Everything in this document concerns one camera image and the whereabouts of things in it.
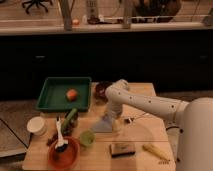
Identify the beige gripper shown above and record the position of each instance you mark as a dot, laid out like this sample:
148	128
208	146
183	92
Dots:
117	125

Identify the grey towel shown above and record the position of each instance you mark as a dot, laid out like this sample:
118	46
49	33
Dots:
103	125

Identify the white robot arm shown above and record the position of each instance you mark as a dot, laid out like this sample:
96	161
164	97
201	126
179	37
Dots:
195	121

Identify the silver fork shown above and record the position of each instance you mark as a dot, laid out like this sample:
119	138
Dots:
129	120

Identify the yellow black sponge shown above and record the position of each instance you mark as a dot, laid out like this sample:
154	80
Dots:
119	149

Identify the small green cup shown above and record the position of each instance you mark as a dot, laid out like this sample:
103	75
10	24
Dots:
86	138

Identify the dark red bowl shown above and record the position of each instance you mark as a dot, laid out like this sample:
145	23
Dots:
100	89

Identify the green cucumber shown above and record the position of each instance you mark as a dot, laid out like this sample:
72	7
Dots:
69	117

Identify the dark grape bunch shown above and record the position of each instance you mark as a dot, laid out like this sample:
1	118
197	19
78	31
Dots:
67	129

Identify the yellow corn cob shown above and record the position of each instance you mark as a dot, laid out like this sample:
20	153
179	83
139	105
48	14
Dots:
155	151

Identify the red orange apple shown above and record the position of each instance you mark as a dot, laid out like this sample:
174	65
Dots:
71	94

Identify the white dish brush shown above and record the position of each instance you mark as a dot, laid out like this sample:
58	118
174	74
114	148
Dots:
62	143

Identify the orange bowl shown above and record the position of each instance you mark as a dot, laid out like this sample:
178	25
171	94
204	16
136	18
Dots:
64	160

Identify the green plastic tray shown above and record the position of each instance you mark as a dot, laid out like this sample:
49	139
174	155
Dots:
53	94

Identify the white paper cup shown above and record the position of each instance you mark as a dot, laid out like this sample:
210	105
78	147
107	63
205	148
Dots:
36	126

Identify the small orange object on ledge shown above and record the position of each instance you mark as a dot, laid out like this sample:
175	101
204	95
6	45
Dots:
75	22

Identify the person in background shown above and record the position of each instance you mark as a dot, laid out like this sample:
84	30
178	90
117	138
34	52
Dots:
161	10

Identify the black office chair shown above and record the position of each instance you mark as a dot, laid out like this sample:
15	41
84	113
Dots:
29	3

